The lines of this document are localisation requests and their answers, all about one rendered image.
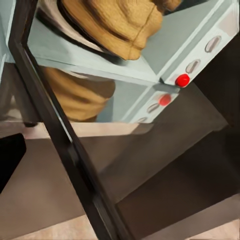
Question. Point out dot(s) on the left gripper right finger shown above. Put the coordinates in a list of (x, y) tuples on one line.
[(232, 149)]

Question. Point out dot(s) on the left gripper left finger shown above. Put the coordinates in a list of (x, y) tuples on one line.
[(12, 150)]

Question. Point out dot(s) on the microwave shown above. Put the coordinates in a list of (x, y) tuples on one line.
[(138, 97)]

